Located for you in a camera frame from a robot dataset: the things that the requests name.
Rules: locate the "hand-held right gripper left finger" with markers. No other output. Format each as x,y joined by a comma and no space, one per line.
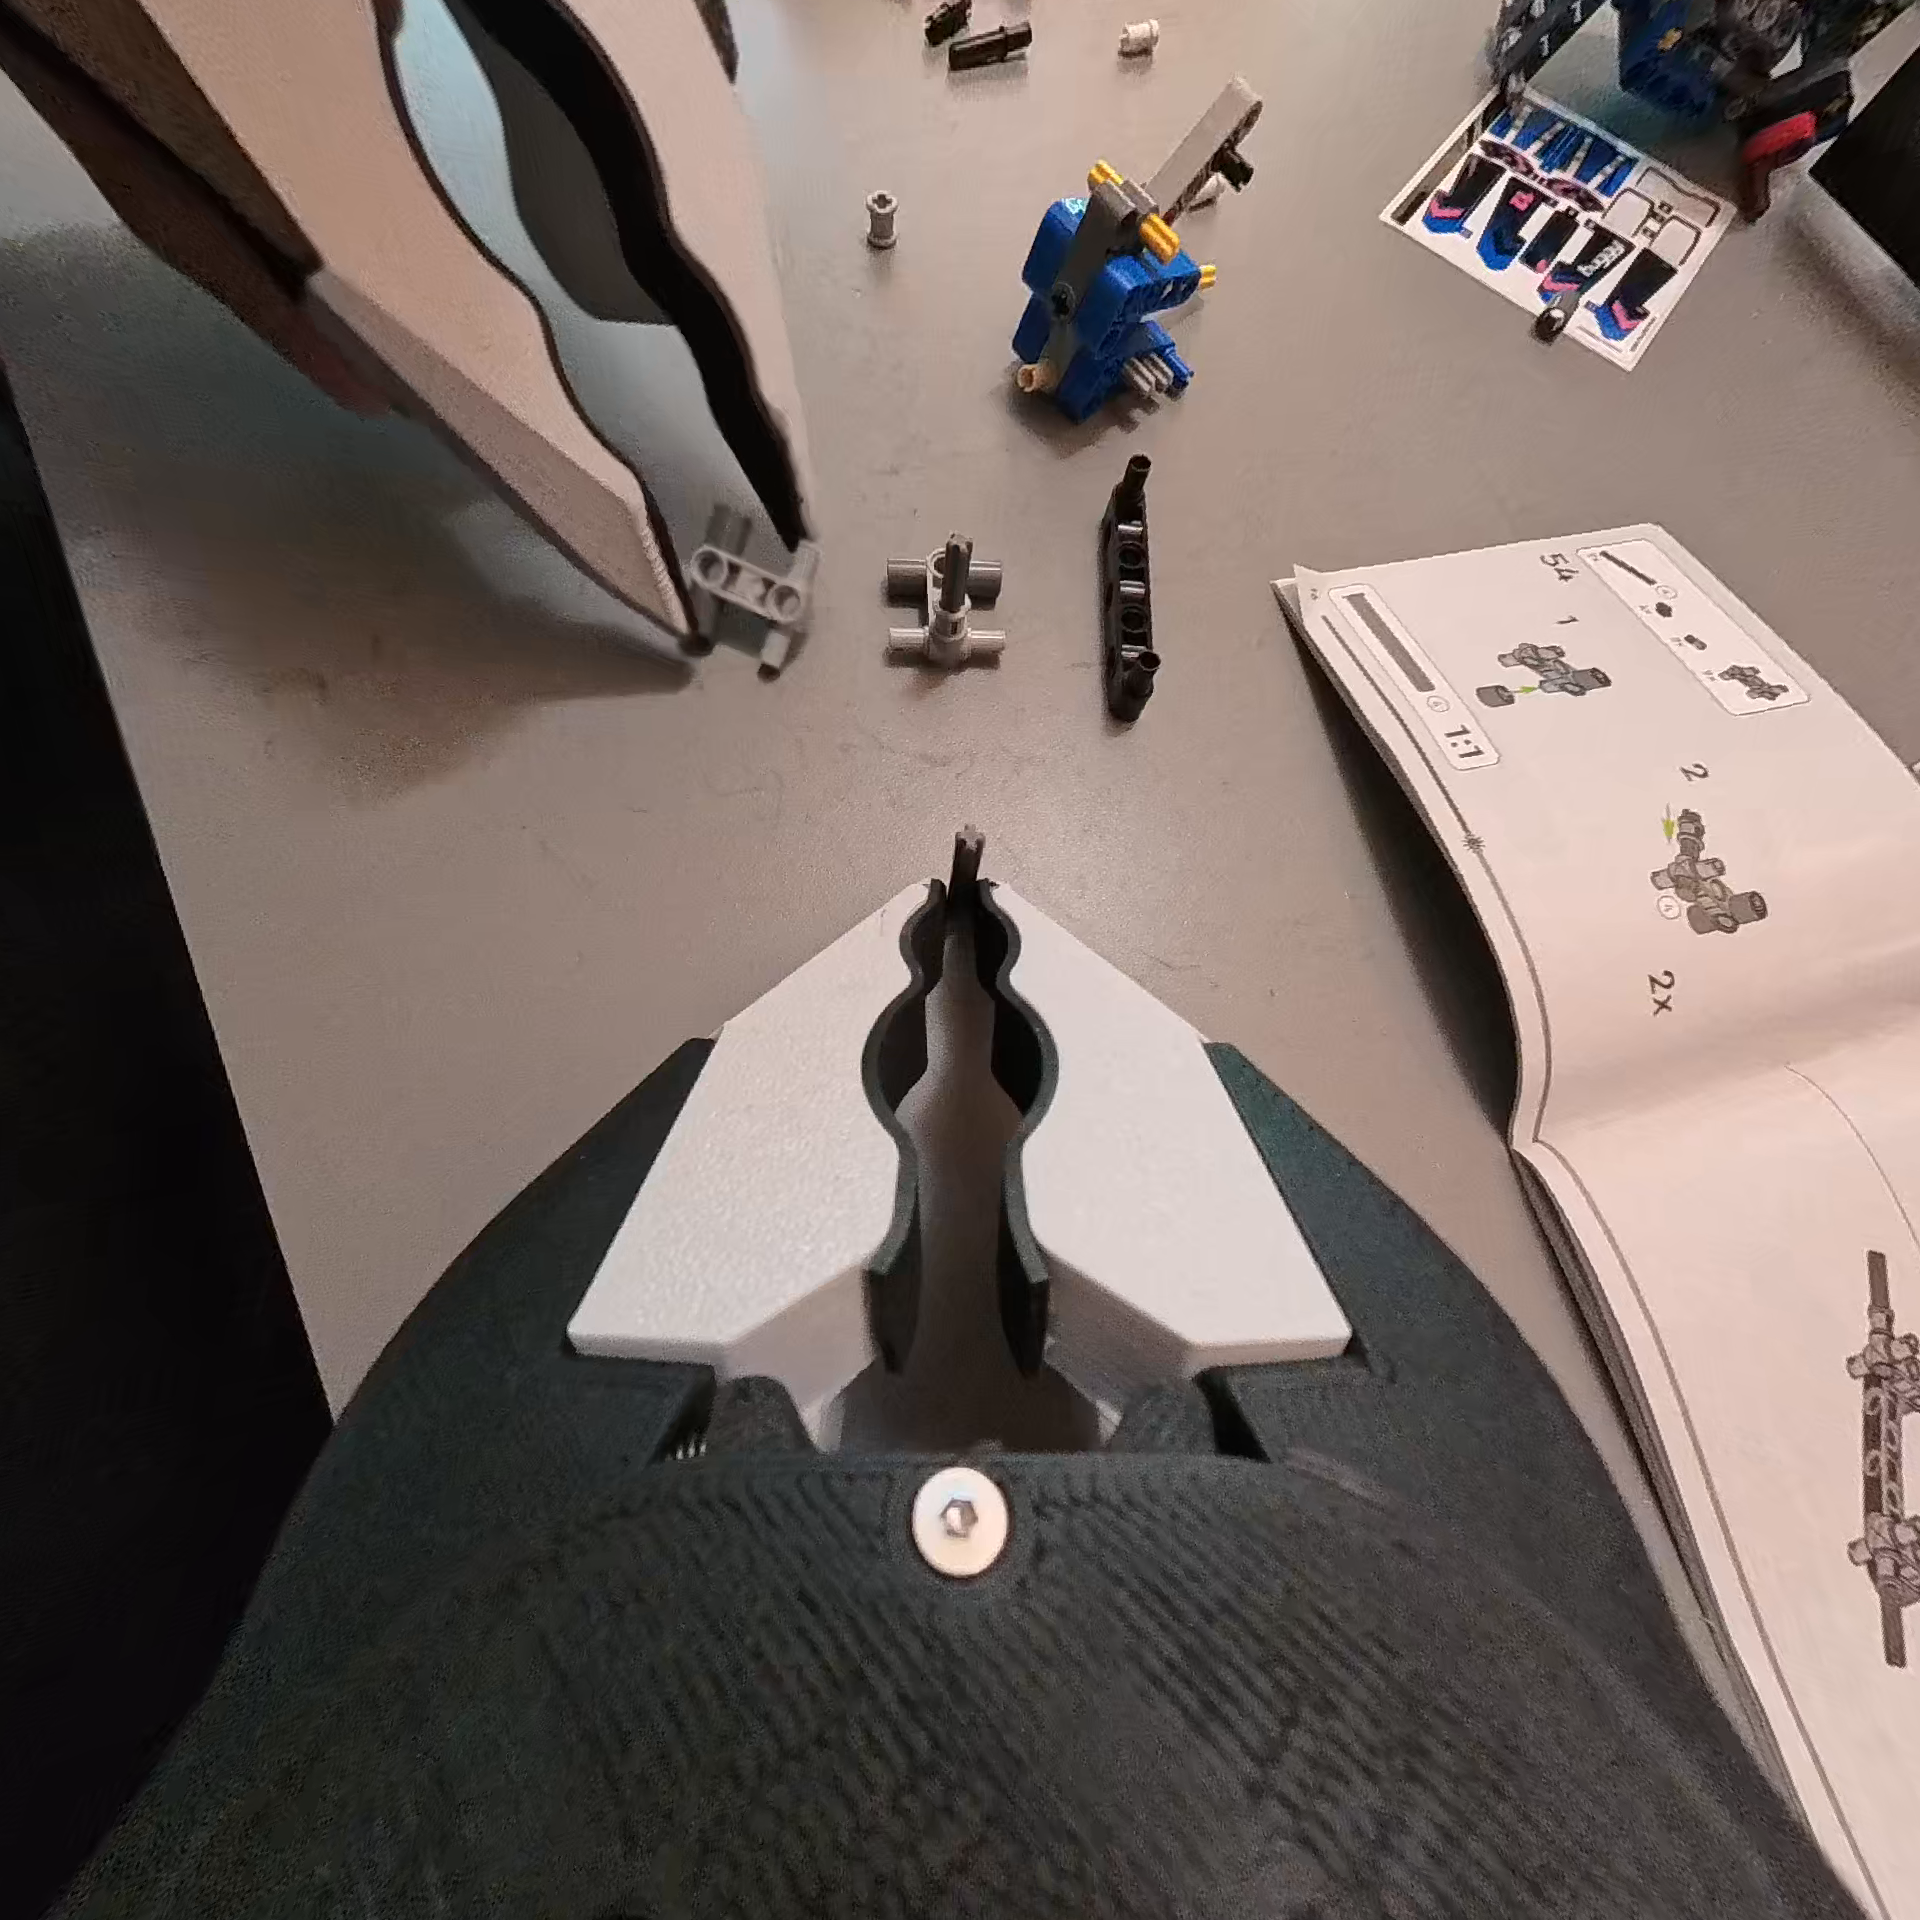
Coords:
736,1202

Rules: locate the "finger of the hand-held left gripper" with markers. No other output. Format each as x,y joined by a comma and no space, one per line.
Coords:
377,225
691,149

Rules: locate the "black lego pin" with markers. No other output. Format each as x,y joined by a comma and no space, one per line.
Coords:
990,46
945,20

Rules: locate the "sticker sheet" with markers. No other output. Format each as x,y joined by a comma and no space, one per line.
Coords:
1663,202

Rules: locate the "open instruction manual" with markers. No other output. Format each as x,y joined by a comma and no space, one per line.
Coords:
1591,840

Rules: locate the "blue lego assembly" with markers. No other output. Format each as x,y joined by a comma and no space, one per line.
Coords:
1103,300

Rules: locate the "dark lego set box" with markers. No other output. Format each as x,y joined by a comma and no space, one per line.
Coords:
1883,164

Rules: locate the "grey lego bush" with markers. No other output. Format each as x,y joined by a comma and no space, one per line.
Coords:
881,219

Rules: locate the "small grey black lego piece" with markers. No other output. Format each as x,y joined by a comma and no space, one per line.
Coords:
1555,315

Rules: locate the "black lego beam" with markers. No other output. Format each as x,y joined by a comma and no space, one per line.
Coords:
1126,600

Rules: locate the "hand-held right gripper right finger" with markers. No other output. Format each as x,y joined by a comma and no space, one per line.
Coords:
1169,1202

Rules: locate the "dark grey lego axle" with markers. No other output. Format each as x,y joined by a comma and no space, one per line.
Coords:
970,863

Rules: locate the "white lego pin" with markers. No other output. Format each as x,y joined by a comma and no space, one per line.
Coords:
1141,37

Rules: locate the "partly built lego vehicle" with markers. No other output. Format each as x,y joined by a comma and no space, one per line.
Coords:
1663,46

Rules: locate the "light grey lego connector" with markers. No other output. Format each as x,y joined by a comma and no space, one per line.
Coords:
750,576
947,608

